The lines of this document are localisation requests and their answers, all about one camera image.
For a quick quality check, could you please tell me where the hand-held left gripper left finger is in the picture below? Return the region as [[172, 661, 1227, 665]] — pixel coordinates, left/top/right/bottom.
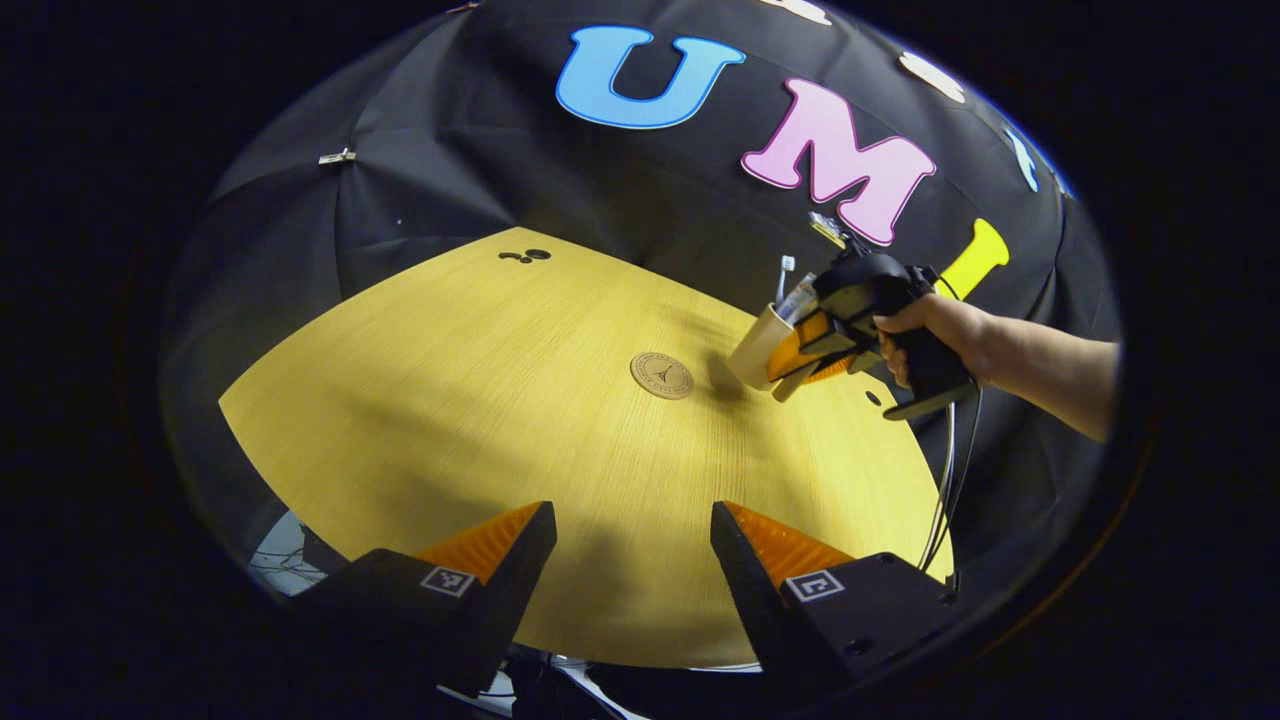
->
[[295, 501, 558, 699]]

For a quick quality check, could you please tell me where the beige cup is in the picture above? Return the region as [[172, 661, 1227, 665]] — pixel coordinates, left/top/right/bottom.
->
[[727, 303, 816, 403]]

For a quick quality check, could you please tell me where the wooden desktop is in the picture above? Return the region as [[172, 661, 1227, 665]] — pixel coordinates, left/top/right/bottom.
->
[[218, 227, 956, 671]]

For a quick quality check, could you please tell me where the white toothpaste tube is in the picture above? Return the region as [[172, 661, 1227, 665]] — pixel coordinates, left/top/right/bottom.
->
[[778, 272, 819, 323]]

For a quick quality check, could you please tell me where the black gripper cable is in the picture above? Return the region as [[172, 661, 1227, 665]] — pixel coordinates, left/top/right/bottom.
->
[[918, 388, 986, 581]]

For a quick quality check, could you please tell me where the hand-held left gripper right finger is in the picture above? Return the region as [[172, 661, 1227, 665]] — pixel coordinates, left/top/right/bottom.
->
[[710, 501, 961, 691]]

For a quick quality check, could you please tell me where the black backdrop cloth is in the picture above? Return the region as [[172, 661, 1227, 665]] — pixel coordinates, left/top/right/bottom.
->
[[160, 0, 1126, 601]]

